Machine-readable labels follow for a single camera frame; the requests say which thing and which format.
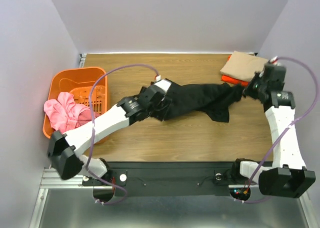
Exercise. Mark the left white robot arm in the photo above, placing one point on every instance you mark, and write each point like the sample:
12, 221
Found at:
66, 150

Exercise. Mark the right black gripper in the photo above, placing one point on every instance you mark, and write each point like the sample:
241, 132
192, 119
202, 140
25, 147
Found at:
250, 86

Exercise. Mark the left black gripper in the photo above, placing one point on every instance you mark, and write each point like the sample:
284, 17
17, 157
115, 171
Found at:
159, 113

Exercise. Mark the folded orange t shirt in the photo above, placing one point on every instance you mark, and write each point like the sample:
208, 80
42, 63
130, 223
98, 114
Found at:
233, 80

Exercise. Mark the orange plastic basket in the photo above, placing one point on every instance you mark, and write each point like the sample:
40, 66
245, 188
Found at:
68, 104

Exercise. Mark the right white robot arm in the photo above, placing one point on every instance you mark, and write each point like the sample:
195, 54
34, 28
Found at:
288, 176

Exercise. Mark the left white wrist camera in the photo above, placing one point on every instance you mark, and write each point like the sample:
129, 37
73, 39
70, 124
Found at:
163, 84

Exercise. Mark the black t shirt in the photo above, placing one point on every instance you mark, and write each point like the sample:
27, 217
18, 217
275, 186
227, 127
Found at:
212, 99

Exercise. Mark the folded tan t shirt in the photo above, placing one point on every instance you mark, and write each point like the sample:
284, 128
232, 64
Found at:
242, 66

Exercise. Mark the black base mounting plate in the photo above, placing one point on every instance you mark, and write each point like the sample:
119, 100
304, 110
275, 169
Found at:
173, 178

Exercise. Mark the pink t shirt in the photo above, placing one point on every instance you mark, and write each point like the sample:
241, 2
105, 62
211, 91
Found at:
65, 114

